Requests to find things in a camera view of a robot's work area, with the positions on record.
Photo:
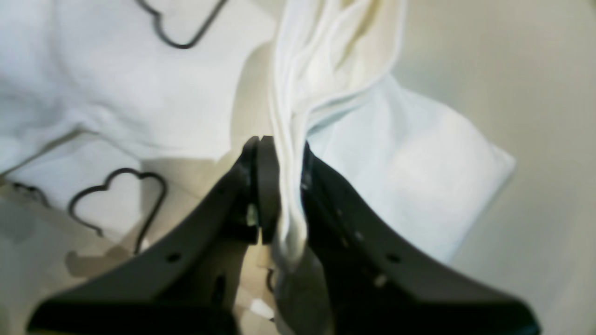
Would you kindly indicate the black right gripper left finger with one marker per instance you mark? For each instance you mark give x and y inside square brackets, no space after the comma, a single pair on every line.
[186,283]

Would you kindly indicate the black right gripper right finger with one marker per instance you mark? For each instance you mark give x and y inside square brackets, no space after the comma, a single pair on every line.
[380,284]

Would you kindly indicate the white printed t-shirt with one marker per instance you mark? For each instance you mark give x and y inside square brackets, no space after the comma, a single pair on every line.
[121,113]

